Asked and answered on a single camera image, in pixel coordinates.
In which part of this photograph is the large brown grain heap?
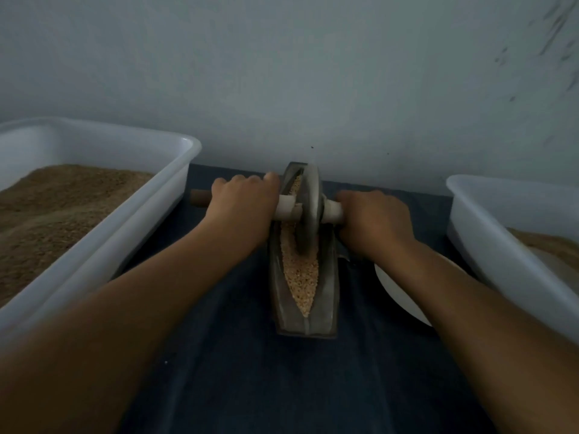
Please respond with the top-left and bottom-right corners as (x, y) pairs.
(0, 164), (156, 308)
(507, 227), (579, 272)

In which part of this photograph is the person's right forearm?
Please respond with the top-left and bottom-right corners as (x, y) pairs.
(378, 241), (579, 434)

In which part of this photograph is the person's left forearm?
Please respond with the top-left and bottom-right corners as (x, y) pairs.
(0, 228), (250, 434)

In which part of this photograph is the white round plate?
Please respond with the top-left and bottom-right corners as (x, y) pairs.
(373, 253), (472, 327)

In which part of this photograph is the person's left hand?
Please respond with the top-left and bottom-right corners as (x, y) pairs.
(199, 171), (282, 256)

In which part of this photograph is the metal grinding wheel with handle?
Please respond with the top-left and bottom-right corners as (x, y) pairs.
(190, 163), (345, 259)

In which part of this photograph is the dark blue table cloth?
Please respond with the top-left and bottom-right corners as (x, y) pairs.
(118, 164), (499, 434)

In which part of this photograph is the boat-shaped metal grinding trough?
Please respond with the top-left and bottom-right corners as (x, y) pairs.
(268, 160), (340, 339)

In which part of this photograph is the person's right hand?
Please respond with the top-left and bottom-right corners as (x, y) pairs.
(335, 189), (418, 265)

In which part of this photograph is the white plastic tub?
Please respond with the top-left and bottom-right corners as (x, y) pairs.
(446, 174), (579, 344)
(0, 117), (203, 344)

